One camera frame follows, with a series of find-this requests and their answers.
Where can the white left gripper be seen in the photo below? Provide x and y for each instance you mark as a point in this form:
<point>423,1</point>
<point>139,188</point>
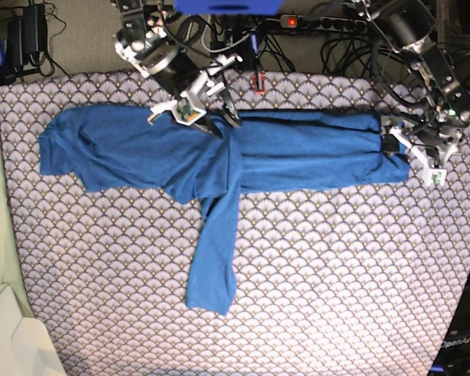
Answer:
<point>432,147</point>

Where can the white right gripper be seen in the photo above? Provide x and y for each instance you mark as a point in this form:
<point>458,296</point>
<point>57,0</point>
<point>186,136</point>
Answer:
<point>189,110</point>

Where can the blue long-sleeve T-shirt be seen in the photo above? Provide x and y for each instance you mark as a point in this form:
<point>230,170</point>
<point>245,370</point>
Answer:
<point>110,146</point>

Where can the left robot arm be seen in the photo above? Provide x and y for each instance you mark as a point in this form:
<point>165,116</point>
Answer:
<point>406,27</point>

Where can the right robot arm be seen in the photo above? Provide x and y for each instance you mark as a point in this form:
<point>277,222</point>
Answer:
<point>146,42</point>

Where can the red and grey table clamp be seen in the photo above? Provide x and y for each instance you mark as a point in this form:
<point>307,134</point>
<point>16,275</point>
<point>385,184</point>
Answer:
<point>258,82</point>

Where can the fan-patterned table cloth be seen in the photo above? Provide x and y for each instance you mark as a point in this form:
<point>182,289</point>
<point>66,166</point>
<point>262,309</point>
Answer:
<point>356,281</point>

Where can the black power adapter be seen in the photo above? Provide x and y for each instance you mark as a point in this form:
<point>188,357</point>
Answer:
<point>27,37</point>

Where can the black OpenArm base box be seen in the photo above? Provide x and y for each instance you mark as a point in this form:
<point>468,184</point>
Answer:
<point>454,355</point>

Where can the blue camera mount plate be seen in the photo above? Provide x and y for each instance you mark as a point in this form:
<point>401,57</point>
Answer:
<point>227,7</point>

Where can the black power strip red switch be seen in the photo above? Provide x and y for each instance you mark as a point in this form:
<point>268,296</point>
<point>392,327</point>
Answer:
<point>331,24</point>

